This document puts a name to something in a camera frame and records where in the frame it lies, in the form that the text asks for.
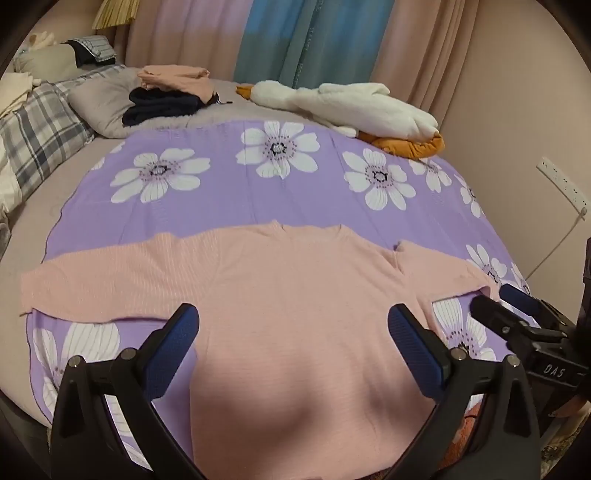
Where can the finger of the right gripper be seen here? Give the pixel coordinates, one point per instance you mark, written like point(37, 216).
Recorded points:
point(510, 327)
point(531, 306)

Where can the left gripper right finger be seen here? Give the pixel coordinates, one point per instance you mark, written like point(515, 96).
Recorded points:
point(505, 440)

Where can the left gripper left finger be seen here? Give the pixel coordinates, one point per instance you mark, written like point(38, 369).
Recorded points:
point(85, 443)

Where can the pink knit sweater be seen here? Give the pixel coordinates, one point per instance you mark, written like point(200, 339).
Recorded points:
point(297, 375)

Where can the white power strip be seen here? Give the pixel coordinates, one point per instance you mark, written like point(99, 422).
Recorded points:
point(565, 185)

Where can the white goose plush toy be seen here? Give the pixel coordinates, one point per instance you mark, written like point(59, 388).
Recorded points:
point(365, 111)

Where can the purple floral bed sheet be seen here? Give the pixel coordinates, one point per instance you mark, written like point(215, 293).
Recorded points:
point(251, 172)

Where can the plaid blue grey quilt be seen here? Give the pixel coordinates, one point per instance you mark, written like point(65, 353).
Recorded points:
point(38, 137)

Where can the cream folded cloth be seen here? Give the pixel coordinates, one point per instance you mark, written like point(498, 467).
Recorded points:
point(14, 91)

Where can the folded pink garment on stack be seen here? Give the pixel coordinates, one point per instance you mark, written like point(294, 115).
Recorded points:
point(187, 79)

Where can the striped folded cloth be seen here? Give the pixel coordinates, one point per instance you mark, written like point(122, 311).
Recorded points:
point(92, 50)

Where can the yellow pleated lampshade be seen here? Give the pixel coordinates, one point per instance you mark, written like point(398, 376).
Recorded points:
point(113, 13)

